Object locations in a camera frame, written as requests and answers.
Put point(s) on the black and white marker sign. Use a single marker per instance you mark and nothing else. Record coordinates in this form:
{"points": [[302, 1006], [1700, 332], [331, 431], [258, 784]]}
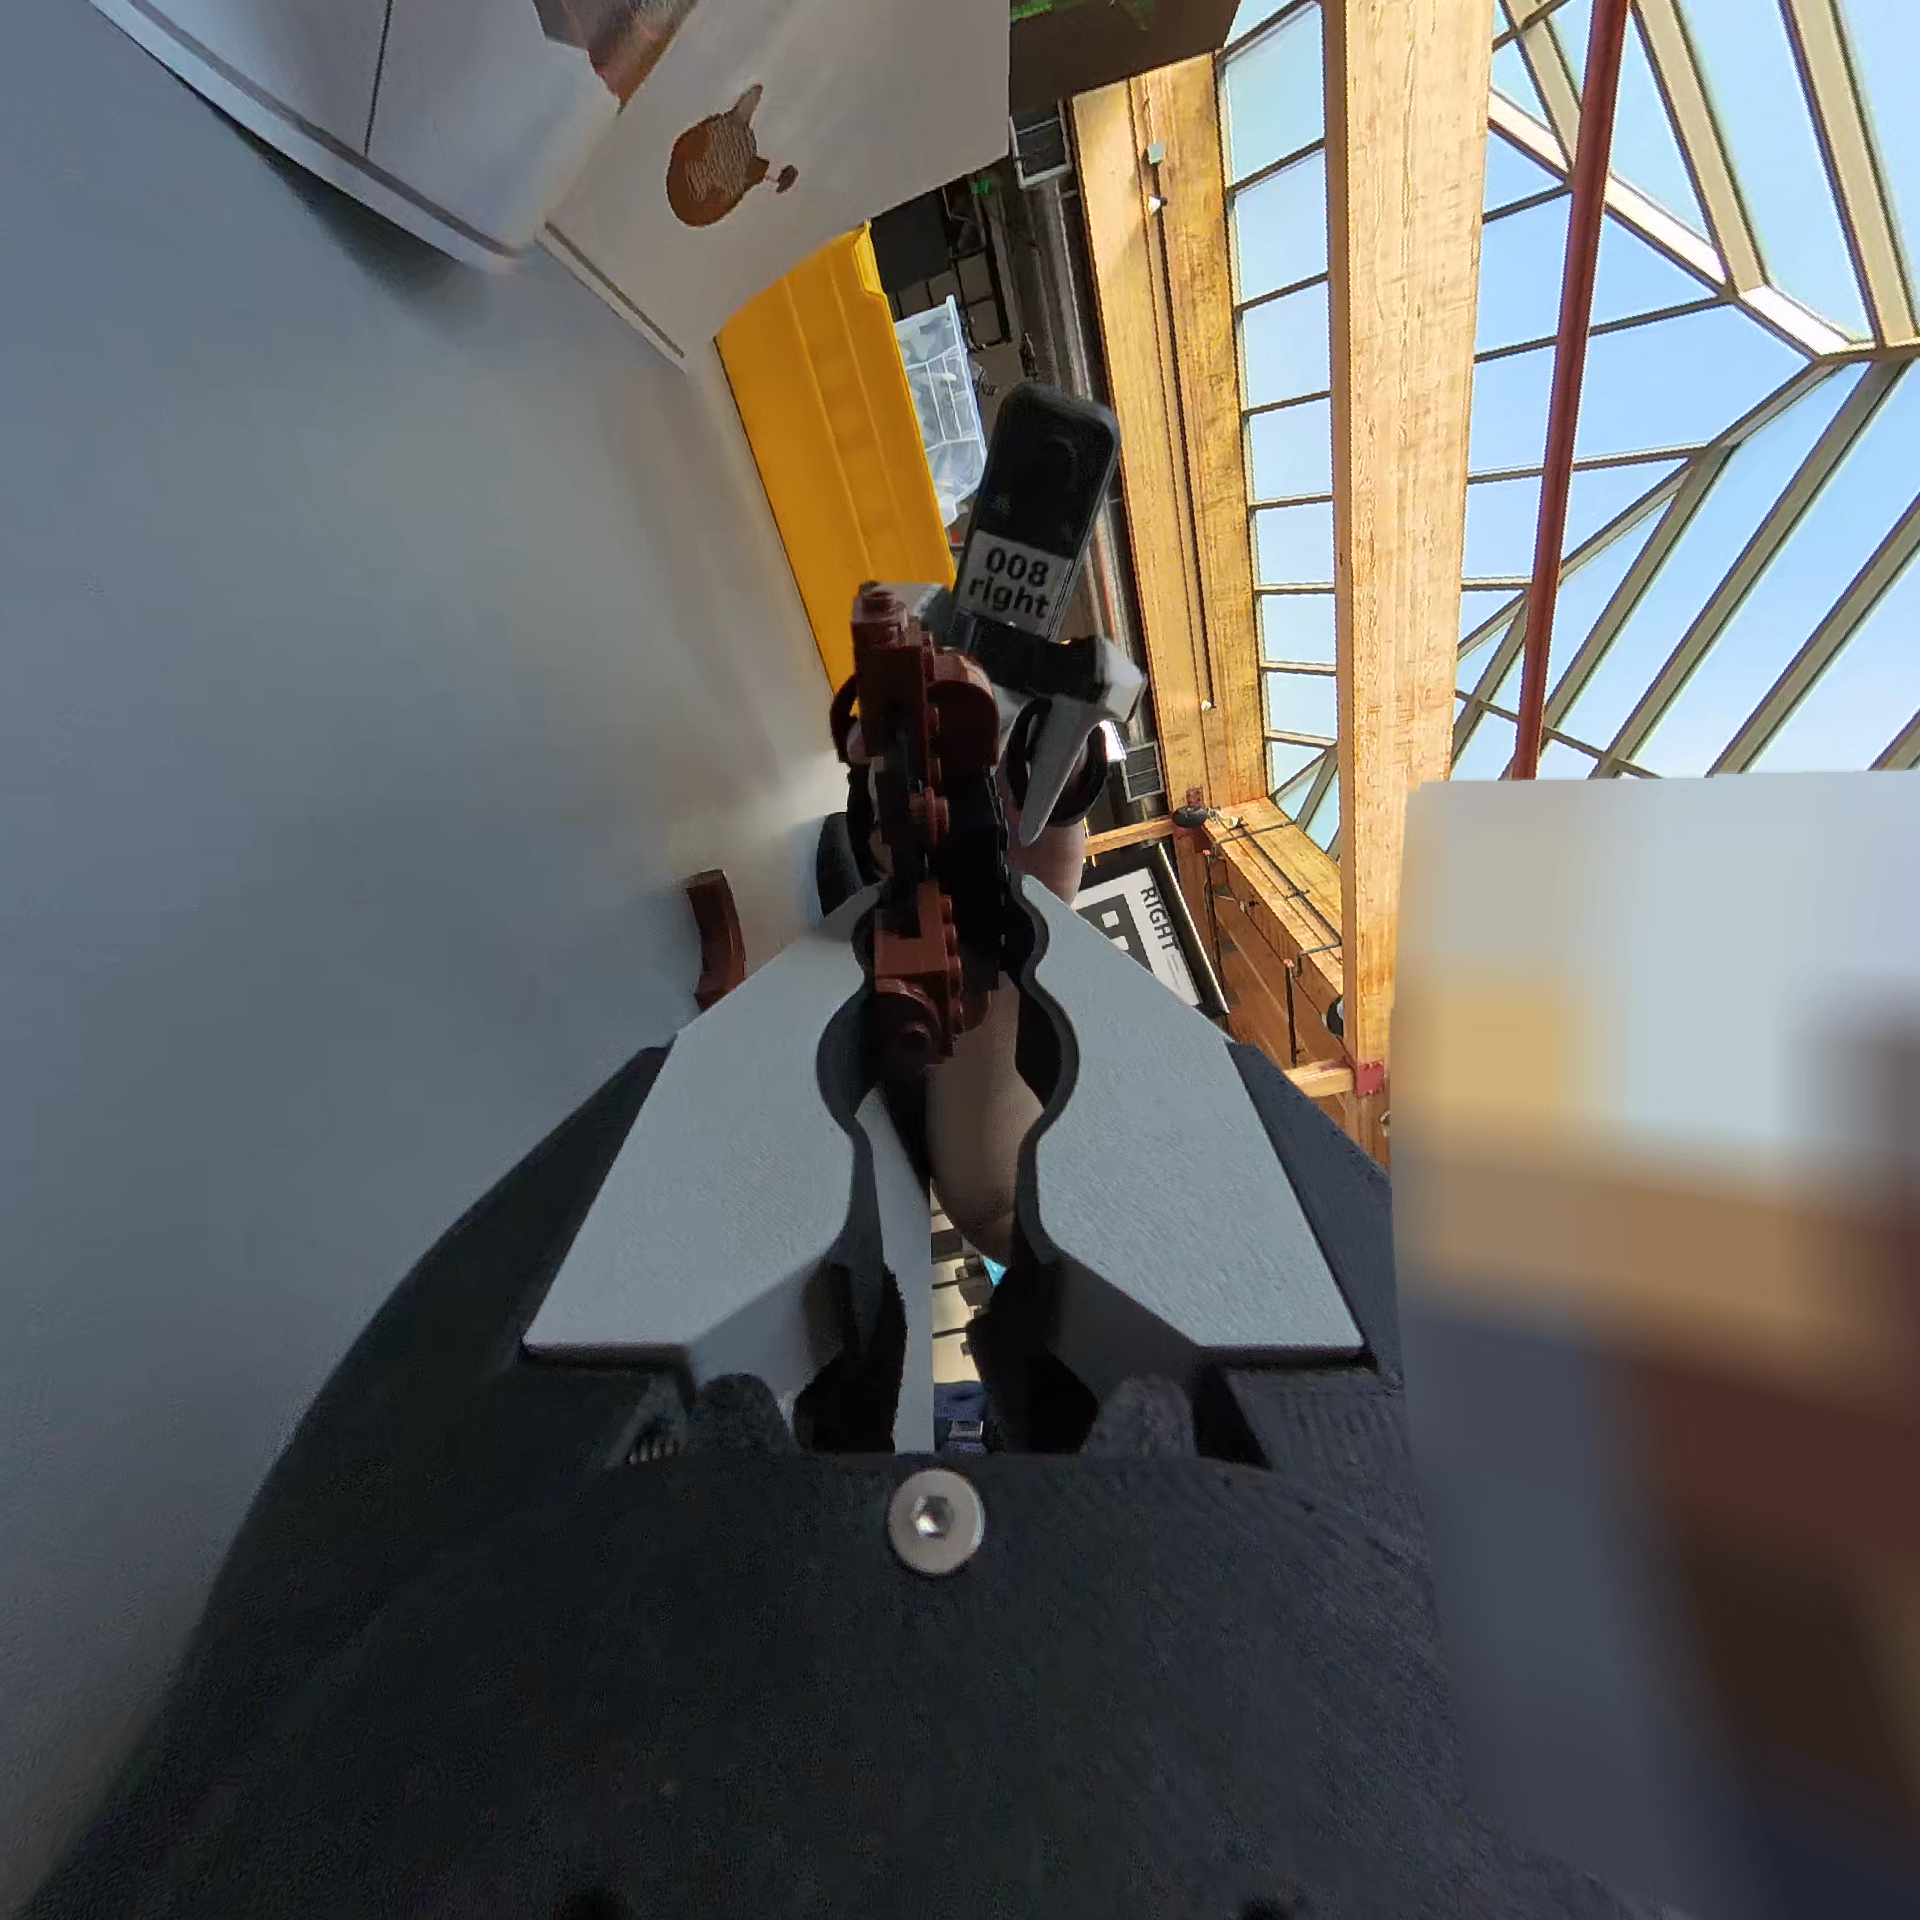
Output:
{"points": [[1156, 933]]}

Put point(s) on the yellow plastic bin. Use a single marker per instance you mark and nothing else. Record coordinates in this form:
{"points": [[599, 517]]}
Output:
{"points": [[823, 434]]}

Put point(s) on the wooden wall frame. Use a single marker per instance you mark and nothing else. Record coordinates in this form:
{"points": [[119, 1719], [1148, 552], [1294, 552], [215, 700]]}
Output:
{"points": [[1164, 450]]}

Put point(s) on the small brown curved brick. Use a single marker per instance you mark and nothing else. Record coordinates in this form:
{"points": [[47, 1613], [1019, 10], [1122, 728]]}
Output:
{"points": [[720, 937]]}

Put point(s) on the clear plastic storage box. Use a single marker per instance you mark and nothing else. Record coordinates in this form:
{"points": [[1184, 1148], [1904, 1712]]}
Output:
{"points": [[942, 393]]}

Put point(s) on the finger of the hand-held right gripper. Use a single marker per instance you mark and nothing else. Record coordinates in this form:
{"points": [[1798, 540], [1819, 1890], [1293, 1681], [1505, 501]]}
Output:
{"points": [[1056, 766], [924, 608]]}

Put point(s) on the glass skylight window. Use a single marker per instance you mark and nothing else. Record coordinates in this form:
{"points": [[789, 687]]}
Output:
{"points": [[1695, 377]]}

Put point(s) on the grey desk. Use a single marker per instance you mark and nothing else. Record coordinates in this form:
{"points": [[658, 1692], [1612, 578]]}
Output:
{"points": [[299, 751]]}

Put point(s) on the large wooden roof beam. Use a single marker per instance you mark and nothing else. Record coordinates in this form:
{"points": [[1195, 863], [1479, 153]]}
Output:
{"points": [[1394, 450]]}

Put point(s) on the person's right hand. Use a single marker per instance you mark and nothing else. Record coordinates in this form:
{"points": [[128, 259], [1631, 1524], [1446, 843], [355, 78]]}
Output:
{"points": [[981, 1140]]}

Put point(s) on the brown and black brick model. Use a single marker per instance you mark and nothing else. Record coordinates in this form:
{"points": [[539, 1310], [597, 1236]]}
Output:
{"points": [[916, 704]]}

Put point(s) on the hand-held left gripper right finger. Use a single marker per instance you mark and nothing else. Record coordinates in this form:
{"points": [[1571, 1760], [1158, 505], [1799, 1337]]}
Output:
{"points": [[1184, 1187]]}

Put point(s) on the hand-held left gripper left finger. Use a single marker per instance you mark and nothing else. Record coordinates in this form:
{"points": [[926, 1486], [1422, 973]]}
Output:
{"points": [[703, 1187]]}

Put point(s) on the red metal pipe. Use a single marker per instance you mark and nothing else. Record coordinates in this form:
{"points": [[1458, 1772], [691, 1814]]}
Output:
{"points": [[1568, 377]]}

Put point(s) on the white building instruction booklet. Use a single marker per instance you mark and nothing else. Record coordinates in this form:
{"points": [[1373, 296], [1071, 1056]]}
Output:
{"points": [[811, 90]]}

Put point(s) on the wooden railing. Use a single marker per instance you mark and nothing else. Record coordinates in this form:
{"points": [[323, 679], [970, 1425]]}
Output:
{"points": [[1275, 961]]}

